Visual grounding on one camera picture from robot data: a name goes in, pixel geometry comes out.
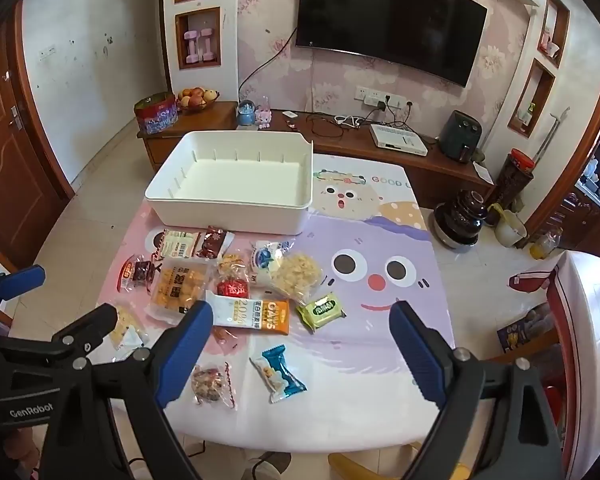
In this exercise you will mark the wooden television cabinet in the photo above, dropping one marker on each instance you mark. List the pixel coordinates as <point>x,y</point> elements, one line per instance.
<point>355,145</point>

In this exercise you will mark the pink dumbbell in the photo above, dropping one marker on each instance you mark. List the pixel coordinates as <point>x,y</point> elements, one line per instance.
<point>208,43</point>
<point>192,46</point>

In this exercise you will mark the dark green air fryer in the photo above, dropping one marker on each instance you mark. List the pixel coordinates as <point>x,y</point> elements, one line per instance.
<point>461,135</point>

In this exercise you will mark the dark container with red lid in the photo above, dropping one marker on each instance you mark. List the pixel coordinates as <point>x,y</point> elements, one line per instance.
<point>512,185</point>

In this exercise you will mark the red candy packet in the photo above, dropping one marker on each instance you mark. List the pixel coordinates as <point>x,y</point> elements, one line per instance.
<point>232,288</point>

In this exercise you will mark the green snack packet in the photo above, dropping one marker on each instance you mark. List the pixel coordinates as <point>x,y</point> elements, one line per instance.
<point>322,311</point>

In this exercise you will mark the pink toy figure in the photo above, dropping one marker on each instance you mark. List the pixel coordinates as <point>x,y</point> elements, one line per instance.
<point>264,115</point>

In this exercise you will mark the cartoon face table mat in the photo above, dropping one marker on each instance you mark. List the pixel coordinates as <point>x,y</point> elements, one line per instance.
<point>370,340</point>

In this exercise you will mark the white set-top box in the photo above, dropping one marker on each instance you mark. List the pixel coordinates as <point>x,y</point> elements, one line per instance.
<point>399,137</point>

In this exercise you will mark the bowl of fruit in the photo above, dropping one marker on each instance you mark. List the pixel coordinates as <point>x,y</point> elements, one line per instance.
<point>197,102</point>

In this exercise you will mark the clear rice cracker packet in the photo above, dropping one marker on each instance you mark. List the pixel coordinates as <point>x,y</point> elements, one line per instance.
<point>297,272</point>

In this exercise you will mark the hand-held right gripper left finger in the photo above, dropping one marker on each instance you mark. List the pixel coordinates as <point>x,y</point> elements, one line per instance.
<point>186,355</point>

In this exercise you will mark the red jujube snack packet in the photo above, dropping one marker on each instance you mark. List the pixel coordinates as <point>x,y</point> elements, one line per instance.
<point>139,272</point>

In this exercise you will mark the blue snow globe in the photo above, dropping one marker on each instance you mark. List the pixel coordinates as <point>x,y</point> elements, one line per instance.
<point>246,115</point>

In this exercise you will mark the white paper sheet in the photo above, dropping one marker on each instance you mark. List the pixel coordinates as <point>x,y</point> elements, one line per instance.
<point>483,173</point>

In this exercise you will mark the white plastic pitcher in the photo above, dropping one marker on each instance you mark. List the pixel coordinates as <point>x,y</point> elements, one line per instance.
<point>509,230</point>

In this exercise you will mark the printed white red cover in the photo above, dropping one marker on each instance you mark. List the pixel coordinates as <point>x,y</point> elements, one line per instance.
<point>590,340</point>

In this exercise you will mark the blue toy box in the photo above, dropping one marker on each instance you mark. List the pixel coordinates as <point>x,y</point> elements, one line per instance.
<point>517,335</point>

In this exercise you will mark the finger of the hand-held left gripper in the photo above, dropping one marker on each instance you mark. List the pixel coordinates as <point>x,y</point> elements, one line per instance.
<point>90,322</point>
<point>25,278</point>

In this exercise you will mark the clear yellowish snack packet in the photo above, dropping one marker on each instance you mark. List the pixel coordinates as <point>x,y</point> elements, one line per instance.
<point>125,330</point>

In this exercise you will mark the person's left hand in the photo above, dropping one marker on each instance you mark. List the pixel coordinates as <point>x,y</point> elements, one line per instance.
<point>25,452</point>

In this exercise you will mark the small orange snack packet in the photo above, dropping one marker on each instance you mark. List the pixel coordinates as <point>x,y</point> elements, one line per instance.
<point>225,336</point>

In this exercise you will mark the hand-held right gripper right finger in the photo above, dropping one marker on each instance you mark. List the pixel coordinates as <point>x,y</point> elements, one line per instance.
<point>420,355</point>

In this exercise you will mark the white wall sockets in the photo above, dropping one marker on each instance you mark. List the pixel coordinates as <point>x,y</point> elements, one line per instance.
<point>375,95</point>

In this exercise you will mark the black wall television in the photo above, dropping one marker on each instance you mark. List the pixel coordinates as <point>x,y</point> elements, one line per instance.
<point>390,10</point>

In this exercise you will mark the blue candy packet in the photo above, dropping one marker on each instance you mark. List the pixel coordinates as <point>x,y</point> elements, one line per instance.
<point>280,375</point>

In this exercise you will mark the small clear orange packet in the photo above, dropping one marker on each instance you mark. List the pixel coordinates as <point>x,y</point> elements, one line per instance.
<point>231,265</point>

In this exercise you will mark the yellow oil bottle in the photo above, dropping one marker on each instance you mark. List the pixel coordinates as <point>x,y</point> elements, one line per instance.
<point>545,246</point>

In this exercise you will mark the clear nut mix packet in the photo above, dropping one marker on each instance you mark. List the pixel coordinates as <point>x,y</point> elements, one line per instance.
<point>209,384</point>

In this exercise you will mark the red round tin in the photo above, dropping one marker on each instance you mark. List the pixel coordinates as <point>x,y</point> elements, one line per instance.
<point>155,115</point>

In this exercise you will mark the white mug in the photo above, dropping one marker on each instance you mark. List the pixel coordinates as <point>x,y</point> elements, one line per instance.
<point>552,49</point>

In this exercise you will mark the dark red snack packet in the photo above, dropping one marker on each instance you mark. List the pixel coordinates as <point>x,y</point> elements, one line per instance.
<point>212,242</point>

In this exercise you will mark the beige labelled bread packet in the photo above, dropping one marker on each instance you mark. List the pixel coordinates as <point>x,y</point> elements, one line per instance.
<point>179,245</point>

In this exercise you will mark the yellow stool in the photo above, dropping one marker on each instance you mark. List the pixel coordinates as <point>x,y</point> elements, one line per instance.
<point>350,464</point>

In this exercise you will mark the blue white snack packet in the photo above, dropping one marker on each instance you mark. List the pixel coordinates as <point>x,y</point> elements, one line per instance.
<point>266,260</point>

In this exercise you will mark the white orange bar packet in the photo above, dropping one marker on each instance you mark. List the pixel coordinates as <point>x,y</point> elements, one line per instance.
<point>260,317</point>

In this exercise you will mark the brown wooden door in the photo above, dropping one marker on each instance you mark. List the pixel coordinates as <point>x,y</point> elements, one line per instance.
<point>15,170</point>

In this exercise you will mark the white remote control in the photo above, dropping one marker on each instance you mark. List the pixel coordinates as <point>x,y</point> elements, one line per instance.
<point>290,113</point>

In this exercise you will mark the white plastic storage bin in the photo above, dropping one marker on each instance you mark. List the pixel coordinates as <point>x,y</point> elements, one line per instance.
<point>230,180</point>

